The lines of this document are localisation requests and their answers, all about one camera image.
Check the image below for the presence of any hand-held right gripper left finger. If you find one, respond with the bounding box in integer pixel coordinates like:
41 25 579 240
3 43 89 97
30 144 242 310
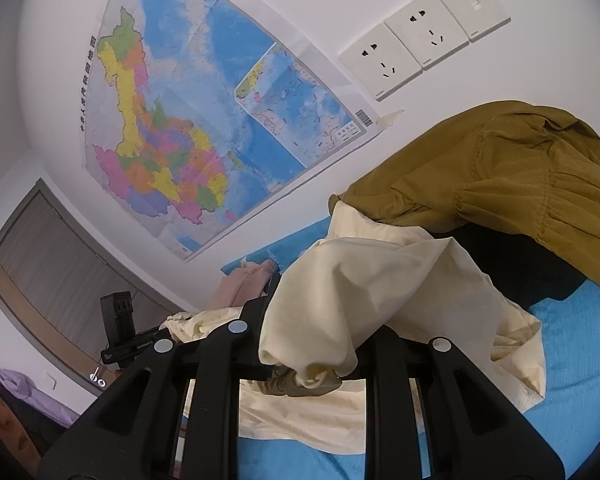
37 297 275 480

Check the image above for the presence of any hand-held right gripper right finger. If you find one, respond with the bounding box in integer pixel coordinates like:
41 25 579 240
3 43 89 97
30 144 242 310
352 324 565 480

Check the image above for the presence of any dark cloth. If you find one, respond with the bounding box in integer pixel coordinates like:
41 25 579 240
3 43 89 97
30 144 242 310
0 367 67 463

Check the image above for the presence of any white wall port plate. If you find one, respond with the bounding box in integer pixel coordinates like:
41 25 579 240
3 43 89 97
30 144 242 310
432 0 512 44

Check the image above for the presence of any white wall socket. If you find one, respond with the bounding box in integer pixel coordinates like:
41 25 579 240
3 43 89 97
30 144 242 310
337 27 424 103
383 0 471 71

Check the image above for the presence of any purple cloth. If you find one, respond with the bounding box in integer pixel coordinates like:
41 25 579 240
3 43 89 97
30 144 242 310
0 367 81 428

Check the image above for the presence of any cream garment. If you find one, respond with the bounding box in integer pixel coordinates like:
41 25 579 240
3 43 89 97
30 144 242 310
160 204 548 457

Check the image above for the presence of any blue bed sheet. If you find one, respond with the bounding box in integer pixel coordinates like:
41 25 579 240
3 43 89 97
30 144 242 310
180 217 600 480

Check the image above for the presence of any mustard garment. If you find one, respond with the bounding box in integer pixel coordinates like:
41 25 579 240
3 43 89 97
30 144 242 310
328 101 600 282

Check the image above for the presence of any grey framed door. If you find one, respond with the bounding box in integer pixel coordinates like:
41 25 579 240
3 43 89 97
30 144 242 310
0 177 193 402

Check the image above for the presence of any colourful wall map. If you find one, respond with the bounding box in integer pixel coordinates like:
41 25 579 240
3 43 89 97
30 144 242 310
75 0 407 263

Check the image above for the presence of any black garment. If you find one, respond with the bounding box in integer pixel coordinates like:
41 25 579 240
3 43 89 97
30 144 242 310
430 220 600 312

